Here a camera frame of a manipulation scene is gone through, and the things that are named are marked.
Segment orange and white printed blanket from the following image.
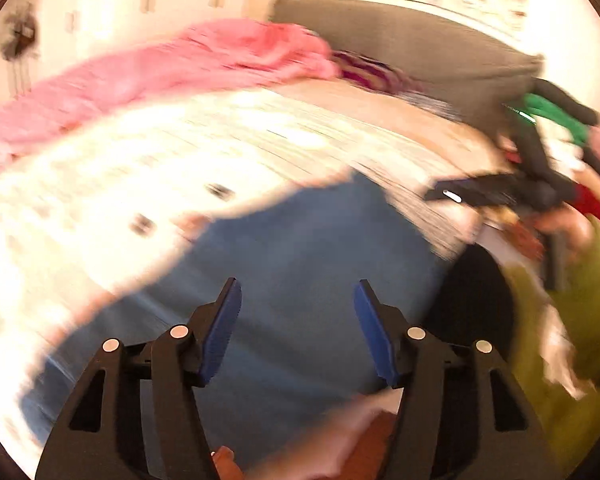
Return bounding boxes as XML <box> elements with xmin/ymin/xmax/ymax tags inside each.
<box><xmin>0</xmin><ymin>80</ymin><xmax>511</xmax><ymax>461</ymax></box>

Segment white wardrobe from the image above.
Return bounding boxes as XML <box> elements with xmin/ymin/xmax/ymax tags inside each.
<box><xmin>40</xmin><ymin>0</ymin><xmax>281</xmax><ymax>61</ymax></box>

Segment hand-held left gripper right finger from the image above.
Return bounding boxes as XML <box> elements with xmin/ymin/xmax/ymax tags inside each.
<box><xmin>354</xmin><ymin>280</ymin><xmax>563</xmax><ymax>480</ymax></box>

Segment person's right forearm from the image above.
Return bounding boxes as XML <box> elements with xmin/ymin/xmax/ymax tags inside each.
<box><xmin>505</xmin><ymin>215</ymin><xmax>600</xmax><ymax>476</ymax></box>

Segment grey headboard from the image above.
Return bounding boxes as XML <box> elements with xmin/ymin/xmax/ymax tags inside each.
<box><xmin>270</xmin><ymin>0</ymin><xmax>543</xmax><ymax>133</ymax></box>

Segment purple striped pillow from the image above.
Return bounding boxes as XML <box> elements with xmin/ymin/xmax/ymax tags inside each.
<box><xmin>332</xmin><ymin>50</ymin><xmax>421</xmax><ymax>93</ymax></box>

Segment person's right hand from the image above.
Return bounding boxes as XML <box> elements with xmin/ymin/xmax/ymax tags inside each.
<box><xmin>535</xmin><ymin>207</ymin><xmax>596</xmax><ymax>266</ymax></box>

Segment blue denim pants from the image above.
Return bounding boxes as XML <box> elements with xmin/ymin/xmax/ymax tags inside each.
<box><xmin>20</xmin><ymin>172</ymin><xmax>461</xmax><ymax>471</ymax></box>

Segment green cloth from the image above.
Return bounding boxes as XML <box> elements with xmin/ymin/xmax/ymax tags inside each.
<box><xmin>522</xmin><ymin>92</ymin><xmax>593</xmax><ymax>143</ymax></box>

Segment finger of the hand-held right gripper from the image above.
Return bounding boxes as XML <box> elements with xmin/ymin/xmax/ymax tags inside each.
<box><xmin>425</xmin><ymin>172</ymin><xmax>531</xmax><ymax>207</ymax></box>

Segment red cloth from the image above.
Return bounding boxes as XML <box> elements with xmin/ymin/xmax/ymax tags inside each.
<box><xmin>572</xmin><ymin>185</ymin><xmax>600</xmax><ymax>241</ymax></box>

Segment blue patterned pillow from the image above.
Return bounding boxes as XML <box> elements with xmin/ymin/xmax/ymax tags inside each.
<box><xmin>400</xmin><ymin>90</ymin><xmax>466</xmax><ymax>122</ymax></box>

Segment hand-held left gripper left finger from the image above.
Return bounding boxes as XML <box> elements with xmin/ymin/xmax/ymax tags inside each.
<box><xmin>35</xmin><ymin>277</ymin><xmax>243</xmax><ymax>480</ymax></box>

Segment pink duvet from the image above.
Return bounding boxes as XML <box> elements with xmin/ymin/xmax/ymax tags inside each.
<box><xmin>0</xmin><ymin>19</ymin><xmax>341</xmax><ymax>181</ymax></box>

